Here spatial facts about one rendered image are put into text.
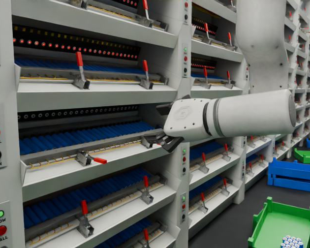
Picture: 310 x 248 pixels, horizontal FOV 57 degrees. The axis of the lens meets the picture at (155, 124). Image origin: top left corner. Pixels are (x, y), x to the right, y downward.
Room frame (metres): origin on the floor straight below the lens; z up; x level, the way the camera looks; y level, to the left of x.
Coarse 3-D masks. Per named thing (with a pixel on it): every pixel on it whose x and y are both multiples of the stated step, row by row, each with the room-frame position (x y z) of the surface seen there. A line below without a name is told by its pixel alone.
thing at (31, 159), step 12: (144, 132) 0.98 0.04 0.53; (156, 132) 1.02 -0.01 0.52; (84, 144) 0.77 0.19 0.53; (96, 144) 0.79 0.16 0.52; (108, 144) 0.83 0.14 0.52; (132, 144) 0.90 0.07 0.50; (24, 156) 0.63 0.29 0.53; (36, 156) 0.64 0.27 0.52; (48, 156) 0.67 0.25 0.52; (60, 156) 0.70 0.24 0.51
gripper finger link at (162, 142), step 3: (144, 135) 0.68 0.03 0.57; (147, 135) 0.67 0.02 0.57; (150, 135) 0.67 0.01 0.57; (153, 135) 0.66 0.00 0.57; (156, 135) 0.66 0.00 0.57; (147, 138) 0.68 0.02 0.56; (150, 138) 0.67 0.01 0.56; (153, 138) 0.66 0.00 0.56; (162, 138) 0.66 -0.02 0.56; (147, 141) 0.68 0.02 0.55; (150, 141) 0.67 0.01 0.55; (153, 141) 0.67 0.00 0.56; (156, 141) 0.66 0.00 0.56; (159, 141) 0.64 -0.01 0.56; (162, 141) 0.64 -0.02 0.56; (162, 144) 0.63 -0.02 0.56
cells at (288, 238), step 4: (288, 236) 1.08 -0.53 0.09; (284, 240) 1.06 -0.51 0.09; (288, 240) 1.06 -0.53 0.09; (292, 240) 1.06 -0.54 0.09; (296, 240) 1.06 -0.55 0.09; (300, 240) 1.05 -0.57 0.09; (280, 244) 1.05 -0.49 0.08; (284, 244) 1.05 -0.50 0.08; (288, 244) 1.05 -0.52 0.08; (292, 244) 1.04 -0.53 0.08; (296, 244) 1.04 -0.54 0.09; (300, 244) 1.04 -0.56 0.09
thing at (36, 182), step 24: (48, 120) 0.80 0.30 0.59; (72, 120) 0.87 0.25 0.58; (144, 120) 1.14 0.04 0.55; (24, 168) 0.56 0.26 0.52; (48, 168) 0.65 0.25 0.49; (72, 168) 0.68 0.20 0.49; (96, 168) 0.74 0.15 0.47; (120, 168) 0.82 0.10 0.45; (24, 192) 0.58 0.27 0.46; (48, 192) 0.63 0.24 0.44
